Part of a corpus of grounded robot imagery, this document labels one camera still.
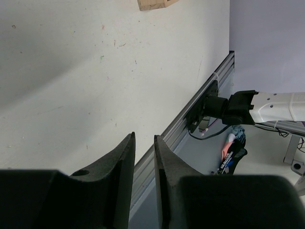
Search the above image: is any black bag with tools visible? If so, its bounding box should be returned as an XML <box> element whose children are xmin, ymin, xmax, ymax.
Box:
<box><xmin>211</xmin><ymin>125</ymin><xmax>247</xmax><ymax>175</ymax></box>

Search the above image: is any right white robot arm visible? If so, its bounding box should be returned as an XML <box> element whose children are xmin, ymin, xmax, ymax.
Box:
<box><xmin>203</xmin><ymin>90</ymin><xmax>305</xmax><ymax>125</ymax></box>

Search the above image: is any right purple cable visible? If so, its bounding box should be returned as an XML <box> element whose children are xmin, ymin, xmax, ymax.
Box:
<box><xmin>199</xmin><ymin>119</ymin><xmax>219</xmax><ymax>136</ymax></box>

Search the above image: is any aluminium mounting rail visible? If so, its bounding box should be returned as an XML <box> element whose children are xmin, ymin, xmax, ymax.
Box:
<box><xmin>130</xmin><ymin>51</ymin><xmax>235</xmax><ymax>211</ymax></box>

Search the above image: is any grey table leg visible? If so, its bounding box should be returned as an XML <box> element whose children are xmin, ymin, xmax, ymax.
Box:
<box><xmin>283</xmin><ymin>135</ymin><xmax>305</xmax><ymax>176</ymax></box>

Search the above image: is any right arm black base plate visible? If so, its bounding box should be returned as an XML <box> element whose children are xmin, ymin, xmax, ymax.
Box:
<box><xmin>185</xmin><ymin>80</ymin><xmax>218</xmax><ymax>134</ymax></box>

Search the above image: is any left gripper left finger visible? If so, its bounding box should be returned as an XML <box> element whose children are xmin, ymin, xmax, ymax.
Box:
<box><xmin>0</xmin><ymin>133</ymin><xmax>135</xmax><ymax>229</ymax></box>

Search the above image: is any wooden compartment tray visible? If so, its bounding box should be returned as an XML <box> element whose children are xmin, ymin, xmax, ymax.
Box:
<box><xmin>137</xmin><ymin>0</ymin><xmax>179</xmax><ymax>11</ymax></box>

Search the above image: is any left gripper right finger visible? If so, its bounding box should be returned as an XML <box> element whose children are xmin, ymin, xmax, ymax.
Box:
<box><xmin>154</xmin><ymin>135</ymin><xmax>302</xmax><ymax>229</ymax></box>

